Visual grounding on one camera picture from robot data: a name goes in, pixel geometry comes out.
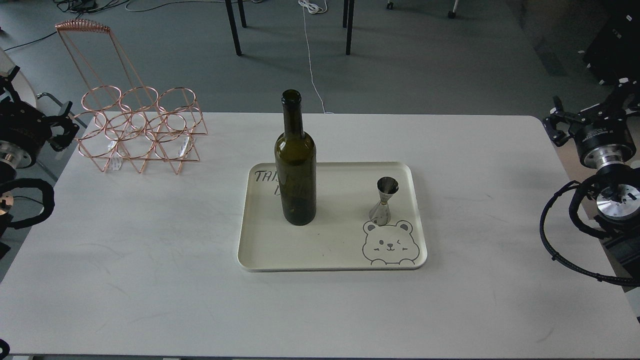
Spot white floor cable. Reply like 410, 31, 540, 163
298, 0, 335, 115

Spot black equipment case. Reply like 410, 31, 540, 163
583, 7, 640, 84

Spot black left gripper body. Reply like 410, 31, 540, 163
0, 99, 53, 157

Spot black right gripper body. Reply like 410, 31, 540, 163
570, 117, 632, 156

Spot black table legs left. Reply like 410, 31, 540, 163
224, 0, 247, 57

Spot copper wire bottle rack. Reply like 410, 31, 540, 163
55, 19, 209, 174

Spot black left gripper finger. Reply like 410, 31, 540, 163
46, 115, 80, 136
46, 131, 77, 152

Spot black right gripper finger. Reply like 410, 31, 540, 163
542, 96, 601, 126
544, 121, 574, 147

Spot black table legs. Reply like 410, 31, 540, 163
224, 0, 247, 57
342, 0, 355, 56

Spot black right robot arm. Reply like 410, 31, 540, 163
539, 78, 640, 288

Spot steel double jigger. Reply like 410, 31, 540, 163
368, 177, 399, 226

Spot black table legs right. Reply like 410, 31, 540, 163
342, 0, 355, 56

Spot black floor cables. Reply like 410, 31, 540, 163
0, 0, 131, 53

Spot dark green wine bottle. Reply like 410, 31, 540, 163
274, 89, 317, 226

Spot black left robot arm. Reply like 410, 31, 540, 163
0, 64, 80, 235

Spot cream bear serving tray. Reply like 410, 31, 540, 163
237, 162, 428, 272

